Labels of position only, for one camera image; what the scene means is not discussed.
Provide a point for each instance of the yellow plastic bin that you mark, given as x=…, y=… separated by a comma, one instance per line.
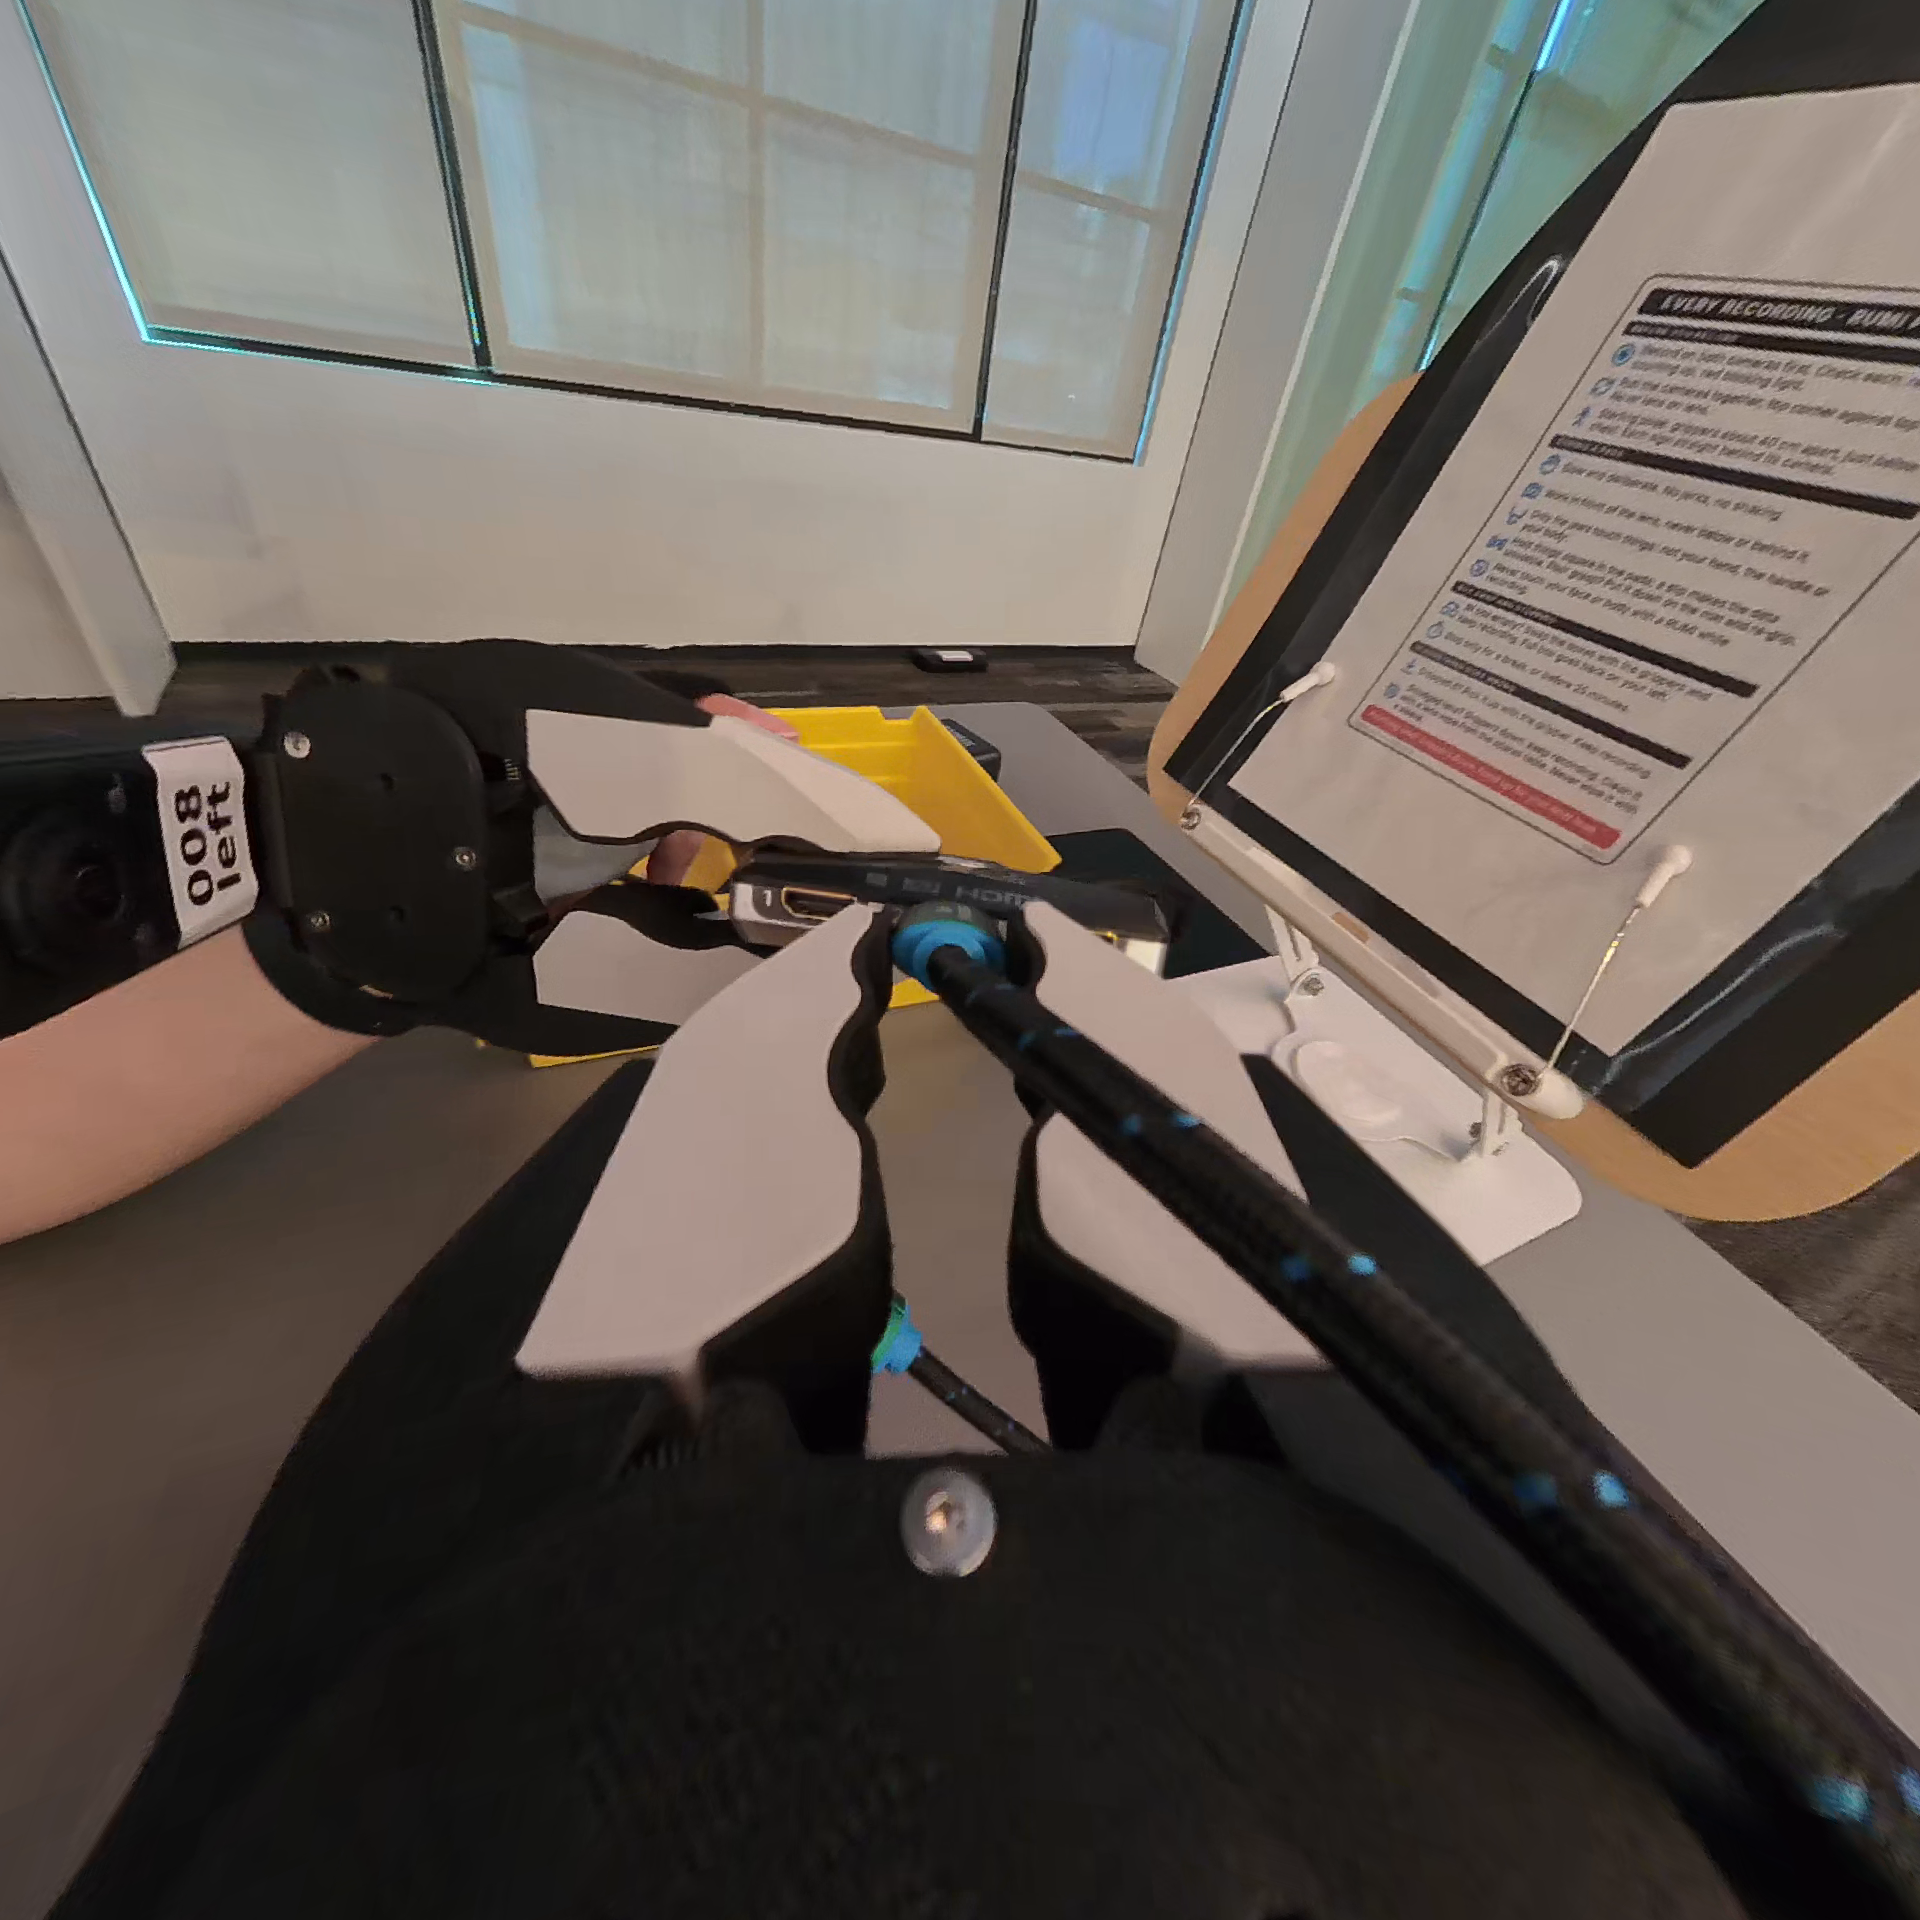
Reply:
x=902, y=767

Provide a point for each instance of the white document stand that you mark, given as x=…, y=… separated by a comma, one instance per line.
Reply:
x=1426, y=1187

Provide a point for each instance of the laminated instruction sheet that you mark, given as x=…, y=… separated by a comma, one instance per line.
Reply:
x=1500, y=526

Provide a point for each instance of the black hdmi switch with button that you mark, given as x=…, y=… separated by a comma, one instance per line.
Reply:
x=1080, y=902

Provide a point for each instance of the person's left forearm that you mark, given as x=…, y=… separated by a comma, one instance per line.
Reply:
x=137, y=1112

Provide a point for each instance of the black backing board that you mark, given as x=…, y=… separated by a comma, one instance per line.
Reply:
x=1802, y=990

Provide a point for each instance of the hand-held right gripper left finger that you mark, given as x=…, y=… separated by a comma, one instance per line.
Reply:
x=721, y=1199

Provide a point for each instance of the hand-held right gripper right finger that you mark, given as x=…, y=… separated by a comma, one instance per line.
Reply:
x=1141, y=1291

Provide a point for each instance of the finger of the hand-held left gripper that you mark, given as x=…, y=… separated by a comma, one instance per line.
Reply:
x=615, y=976
x=707, y=779

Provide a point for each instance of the person's left hand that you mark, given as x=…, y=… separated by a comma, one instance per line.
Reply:
x=752, y=716

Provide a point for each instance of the dark flat pad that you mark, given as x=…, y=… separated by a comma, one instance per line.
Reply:
x=1118, y=860

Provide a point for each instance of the small black box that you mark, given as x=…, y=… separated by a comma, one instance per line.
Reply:
x=973, y=743

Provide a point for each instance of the large framed window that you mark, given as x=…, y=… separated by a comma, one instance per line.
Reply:
x=632, y=179

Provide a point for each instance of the small black floor device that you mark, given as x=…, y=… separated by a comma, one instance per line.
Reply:
x=948, y=659

